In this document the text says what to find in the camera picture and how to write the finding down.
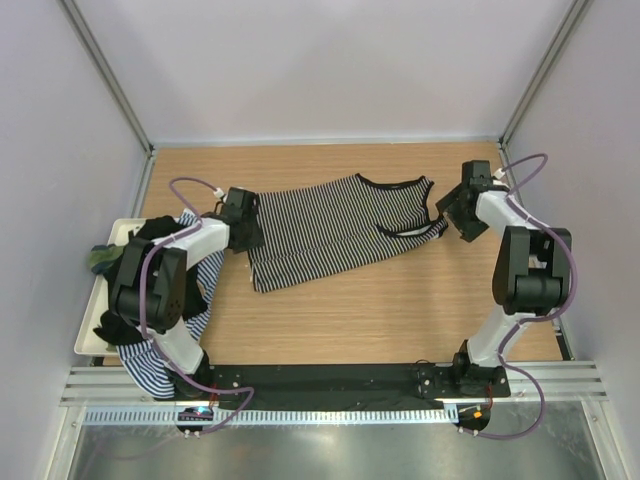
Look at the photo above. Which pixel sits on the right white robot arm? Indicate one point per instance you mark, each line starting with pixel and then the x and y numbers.
pixel 532 276

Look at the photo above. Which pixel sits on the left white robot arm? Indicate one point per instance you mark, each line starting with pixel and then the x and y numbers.
pixel 205 236

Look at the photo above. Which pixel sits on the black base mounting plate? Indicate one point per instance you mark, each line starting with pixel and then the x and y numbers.
pixel 420 385

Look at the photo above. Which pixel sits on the white slotted cable duct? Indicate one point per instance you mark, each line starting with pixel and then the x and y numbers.
pixel 198 417

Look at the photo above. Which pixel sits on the black white striped tank top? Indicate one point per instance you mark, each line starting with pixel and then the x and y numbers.
pixel 327 229

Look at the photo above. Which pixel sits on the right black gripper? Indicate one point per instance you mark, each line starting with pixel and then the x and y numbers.
pixel 469 229

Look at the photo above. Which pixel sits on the blue white striped tank top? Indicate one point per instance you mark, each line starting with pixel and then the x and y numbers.
pixel 158 361

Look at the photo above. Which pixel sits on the white plastic tray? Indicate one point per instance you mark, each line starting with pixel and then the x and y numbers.
pixel 87 342

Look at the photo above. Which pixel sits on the green striped garment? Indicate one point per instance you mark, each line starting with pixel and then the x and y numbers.
pixel 105 259

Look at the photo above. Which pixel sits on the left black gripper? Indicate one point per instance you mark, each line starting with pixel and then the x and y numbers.
pixel 255 240

